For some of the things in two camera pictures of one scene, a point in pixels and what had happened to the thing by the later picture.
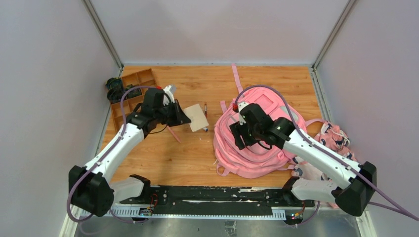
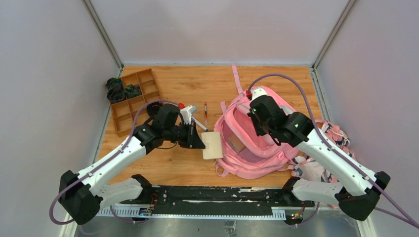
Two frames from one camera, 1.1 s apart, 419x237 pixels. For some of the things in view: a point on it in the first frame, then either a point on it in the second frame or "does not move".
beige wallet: (198, 120) to (212, 142)
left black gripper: (173, 113) to (191, 136)
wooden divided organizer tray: (145, 78) does not move
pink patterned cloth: (332, 139) does not move
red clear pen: (205, 110) does not move
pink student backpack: (255, 160) does not move
